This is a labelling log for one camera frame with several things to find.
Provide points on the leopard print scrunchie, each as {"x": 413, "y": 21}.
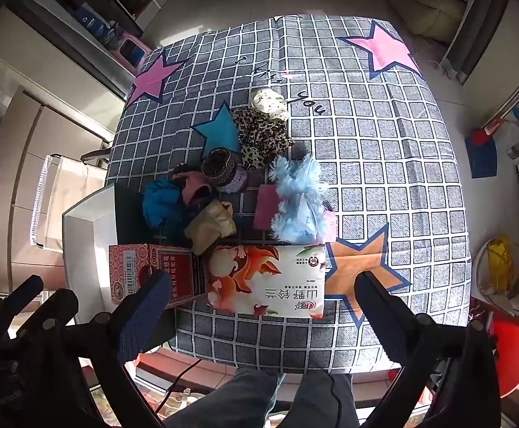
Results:
{"x": 261, "y": 138}

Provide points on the white storage box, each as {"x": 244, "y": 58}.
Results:
{"x": 109, "y": 216}

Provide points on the person's jeans legs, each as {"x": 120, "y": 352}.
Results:
{"x": 321, "y": 400}

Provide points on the blue plastic bag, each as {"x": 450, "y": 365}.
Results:
{"x": 163, "y": 209}

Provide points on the pink foam sponge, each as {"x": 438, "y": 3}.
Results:
{"x": 267, "y": 206}

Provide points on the folding lounge chair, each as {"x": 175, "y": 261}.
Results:
{"x": 63, "y": 182}

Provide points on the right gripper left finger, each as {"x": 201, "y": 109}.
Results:
{"x": 143, "y": 321}

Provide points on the red plastic stool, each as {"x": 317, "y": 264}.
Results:
{"x": 505, "y": 329}

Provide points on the grey checked star tablecloth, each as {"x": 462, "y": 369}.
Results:
{"x": 358, "y": 107}

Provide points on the light blue fluffy duster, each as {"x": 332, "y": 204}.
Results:
{"x": 301, "y": 217}

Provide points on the floral tissue pack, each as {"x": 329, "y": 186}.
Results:
{"x": 284, "y": 281}

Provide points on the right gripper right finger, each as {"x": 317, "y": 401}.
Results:
{"x": 389, "y": 317}

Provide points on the pink plastic stool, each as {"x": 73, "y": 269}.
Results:
{"x": 130, "y": 52}

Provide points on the cream polka dot scrunchie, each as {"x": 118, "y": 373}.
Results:
{"x": 271, "y": 103}

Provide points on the beige sofa cushion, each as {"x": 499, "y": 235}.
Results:
{"x": 424, "y": 4}

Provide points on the purple knitted hat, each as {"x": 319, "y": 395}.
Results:
{"x": 223, "y": 171}

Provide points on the beige knitted sock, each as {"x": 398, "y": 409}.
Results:
{"x": 214, "y": 222}

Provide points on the red patterned carton box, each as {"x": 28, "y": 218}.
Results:
{"x": 132, "y": 264}

